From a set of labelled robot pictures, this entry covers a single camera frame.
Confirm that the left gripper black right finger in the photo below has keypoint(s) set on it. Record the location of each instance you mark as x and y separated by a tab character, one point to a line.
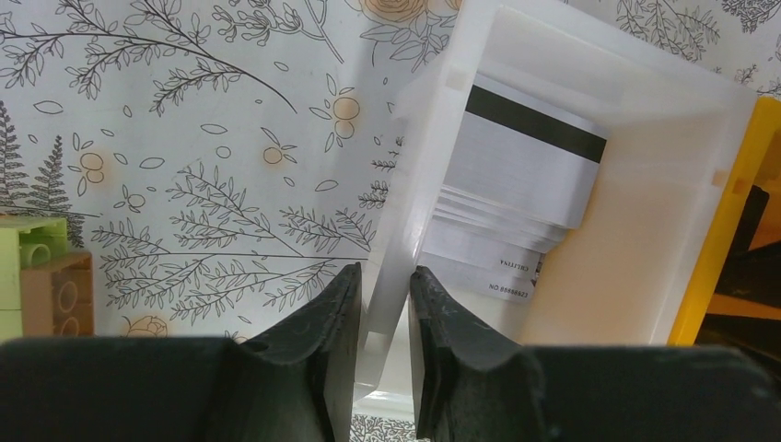
472	383

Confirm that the yellow double storage bin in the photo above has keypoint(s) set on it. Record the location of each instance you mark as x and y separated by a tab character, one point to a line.
738	271

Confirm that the floral table mat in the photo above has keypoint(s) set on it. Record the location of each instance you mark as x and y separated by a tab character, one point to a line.
222	161

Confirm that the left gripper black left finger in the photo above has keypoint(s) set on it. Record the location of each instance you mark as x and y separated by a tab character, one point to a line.
293	382

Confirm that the white magnetic stripe card stack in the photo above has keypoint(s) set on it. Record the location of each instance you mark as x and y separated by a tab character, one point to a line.
519	180

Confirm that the white storage bin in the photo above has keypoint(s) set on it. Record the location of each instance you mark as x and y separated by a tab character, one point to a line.
659	73

